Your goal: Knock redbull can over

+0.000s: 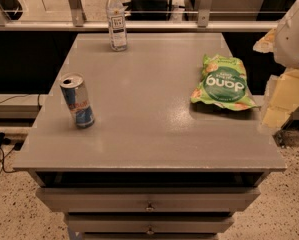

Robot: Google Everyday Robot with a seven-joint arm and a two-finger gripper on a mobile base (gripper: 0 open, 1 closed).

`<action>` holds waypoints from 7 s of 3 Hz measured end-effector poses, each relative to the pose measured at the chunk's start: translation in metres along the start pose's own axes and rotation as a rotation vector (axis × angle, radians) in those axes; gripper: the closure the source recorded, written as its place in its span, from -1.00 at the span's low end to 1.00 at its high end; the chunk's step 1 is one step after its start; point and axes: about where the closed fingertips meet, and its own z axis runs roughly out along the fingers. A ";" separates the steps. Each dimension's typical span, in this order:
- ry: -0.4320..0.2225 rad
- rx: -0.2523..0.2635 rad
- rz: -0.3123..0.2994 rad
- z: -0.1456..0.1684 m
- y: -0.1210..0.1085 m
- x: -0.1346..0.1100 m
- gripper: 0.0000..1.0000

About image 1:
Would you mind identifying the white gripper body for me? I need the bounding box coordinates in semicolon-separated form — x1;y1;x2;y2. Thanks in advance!
274;0;299;69

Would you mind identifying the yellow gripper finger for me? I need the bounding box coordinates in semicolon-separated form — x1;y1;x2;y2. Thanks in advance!
253;28;276;53
261;68;299;130

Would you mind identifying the red bull can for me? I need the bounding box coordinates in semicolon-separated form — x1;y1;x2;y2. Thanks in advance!
59;73;94;128

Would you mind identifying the green chip bag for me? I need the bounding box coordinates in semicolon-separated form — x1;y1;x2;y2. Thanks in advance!
190;54;256;111

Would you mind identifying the clear water bottle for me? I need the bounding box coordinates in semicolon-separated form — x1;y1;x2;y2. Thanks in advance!
106;0;127;51

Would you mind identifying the grey drawer cabinet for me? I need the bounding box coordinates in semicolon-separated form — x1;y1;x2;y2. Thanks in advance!
14;33;285;240

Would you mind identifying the metal railing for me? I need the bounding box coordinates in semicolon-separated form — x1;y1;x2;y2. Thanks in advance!
0;0;278;32

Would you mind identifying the lower cabinet drawer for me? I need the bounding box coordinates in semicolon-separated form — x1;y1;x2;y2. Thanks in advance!
65;214;234;234

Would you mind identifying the cabinet drawer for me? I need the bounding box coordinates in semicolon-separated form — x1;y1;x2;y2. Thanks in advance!
36;188;260;213
65;214;234;234

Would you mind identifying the upper cabinet drawer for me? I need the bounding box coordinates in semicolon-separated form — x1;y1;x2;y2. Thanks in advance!
36;188;260;213

